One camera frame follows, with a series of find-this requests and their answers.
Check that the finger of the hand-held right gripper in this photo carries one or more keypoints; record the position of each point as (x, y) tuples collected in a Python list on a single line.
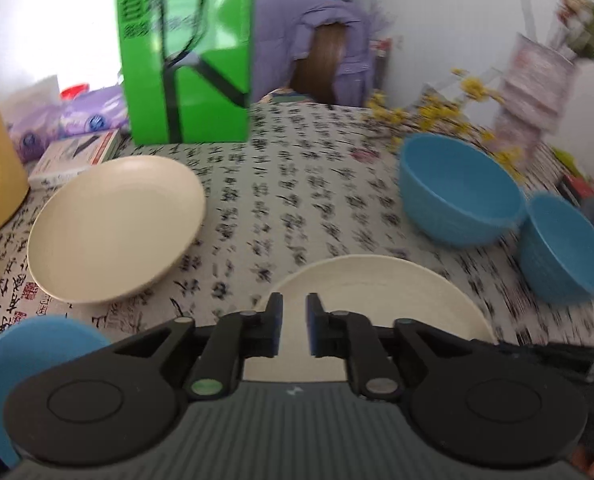
[(542, 352)]

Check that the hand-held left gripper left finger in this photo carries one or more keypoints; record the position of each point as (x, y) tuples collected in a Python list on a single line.
[(277, 325)]

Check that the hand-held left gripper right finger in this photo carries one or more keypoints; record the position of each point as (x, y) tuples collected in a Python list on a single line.
[(313, 325)]

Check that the cream plate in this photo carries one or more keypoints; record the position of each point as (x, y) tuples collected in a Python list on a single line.
[(377, 285), (117, 225)]

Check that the small blue bowl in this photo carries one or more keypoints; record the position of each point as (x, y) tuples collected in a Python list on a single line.
[(562, 250), (32, 345)]

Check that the large blue bowl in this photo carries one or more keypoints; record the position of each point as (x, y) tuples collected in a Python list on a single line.
[(457, 190)]

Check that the small green item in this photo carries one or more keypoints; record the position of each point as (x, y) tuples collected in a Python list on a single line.
[(567, 160)]

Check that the yellow flower sprigs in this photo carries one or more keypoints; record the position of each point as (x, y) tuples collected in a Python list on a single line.
[(427, 112)]

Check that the wooden chair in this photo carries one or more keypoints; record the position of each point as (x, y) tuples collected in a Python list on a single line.
[(319, 65)]

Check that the white book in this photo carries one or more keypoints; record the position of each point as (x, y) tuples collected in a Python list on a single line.
[(77, 152)]

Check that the pink ribbed vase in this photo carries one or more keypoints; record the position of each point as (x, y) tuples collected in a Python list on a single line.
[(534, 85)]

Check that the purple jacket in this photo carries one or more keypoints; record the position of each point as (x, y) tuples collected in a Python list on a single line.
[(277, 40)]

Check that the green paper bag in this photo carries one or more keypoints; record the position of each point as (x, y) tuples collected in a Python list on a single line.
[(187, 50)]

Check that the purple tissue pack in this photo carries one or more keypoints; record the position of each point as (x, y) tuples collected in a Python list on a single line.
[(77, 115)]

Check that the dried pink roses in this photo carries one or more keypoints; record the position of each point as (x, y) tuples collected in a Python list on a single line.
[(584, 15)]

